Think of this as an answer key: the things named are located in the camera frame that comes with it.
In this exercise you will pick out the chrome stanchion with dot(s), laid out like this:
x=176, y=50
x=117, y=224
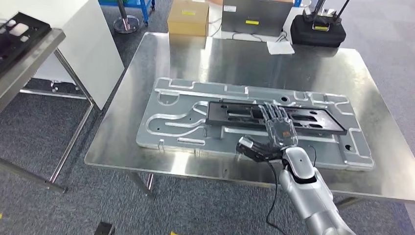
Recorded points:
x=126, y=24

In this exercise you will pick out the cardboard box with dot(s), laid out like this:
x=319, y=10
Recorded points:
x=188, y=19

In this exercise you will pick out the blue metal shelf rack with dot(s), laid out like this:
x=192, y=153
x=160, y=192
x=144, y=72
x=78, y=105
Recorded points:
x=146, y=9

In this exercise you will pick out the white paper sheet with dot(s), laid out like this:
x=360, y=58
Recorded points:
x=280, y=47

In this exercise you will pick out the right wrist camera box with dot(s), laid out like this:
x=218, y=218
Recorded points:
x=256, y=150

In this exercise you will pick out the aluminium jig plate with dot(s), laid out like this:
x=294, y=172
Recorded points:
x=181, y=129

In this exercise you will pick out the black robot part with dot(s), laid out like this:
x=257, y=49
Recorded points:
x=104, y=228

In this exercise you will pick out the grey equipment case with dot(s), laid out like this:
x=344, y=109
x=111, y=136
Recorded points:
x=256, y=14

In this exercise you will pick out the chrome stool base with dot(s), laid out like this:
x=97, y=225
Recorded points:
x=64, y=86

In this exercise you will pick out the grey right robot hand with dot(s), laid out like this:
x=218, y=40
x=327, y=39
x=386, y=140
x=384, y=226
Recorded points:
x=280, y=131

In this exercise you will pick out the stainless steel table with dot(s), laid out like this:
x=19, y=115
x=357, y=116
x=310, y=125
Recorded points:
x=29, y=68

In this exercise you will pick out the black plastic plate part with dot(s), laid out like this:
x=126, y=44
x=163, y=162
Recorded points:
x=32, y=39
x=233, y=112

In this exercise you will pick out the stainless steel workbench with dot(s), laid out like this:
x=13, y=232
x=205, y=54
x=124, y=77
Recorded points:
x=227, y=61

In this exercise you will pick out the white cabinet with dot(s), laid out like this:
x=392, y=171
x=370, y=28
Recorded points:
x=81, y=39

